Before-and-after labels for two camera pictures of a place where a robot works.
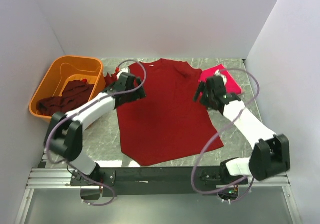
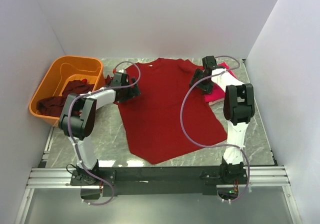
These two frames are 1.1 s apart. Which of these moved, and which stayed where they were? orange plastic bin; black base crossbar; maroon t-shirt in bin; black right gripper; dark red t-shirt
Moved: dark red t-shirt; black right gripper
Stayed: orange plastic bin; maroon t-shirt in bin; black base crossbar
